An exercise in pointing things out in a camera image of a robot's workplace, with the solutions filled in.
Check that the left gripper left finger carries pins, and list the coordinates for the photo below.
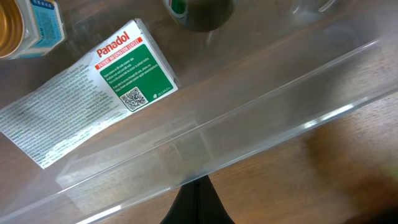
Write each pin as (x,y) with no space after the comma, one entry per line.
(184,207)

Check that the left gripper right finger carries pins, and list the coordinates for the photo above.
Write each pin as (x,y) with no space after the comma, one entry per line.
(210,209)

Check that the clear plastic container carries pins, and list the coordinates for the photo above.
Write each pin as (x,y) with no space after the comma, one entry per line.
(274,70)

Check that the white green medicine box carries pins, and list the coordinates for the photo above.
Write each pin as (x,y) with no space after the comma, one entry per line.
(120,76)

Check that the dark bottle white cap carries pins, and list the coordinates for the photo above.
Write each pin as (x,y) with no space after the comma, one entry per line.
(200,15)

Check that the small jar gold lid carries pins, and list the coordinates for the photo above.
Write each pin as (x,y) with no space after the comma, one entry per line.
(30,28)

